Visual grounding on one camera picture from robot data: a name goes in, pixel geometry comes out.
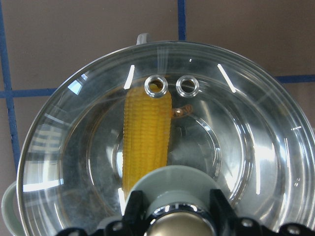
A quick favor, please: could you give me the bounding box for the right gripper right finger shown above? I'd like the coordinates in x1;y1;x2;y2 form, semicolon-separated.
209;189;237;231

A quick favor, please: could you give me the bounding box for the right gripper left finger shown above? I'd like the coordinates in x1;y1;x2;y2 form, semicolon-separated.
122;190;148;231

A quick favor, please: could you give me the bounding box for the yellow corn cob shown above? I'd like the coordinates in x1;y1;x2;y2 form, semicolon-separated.
122;87;172;196

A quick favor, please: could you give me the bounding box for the glass pot lid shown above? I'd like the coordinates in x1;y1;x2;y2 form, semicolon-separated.
16;40;315;236

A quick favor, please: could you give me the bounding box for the white electric cooking pot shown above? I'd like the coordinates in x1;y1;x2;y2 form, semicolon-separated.
1;33;315;236

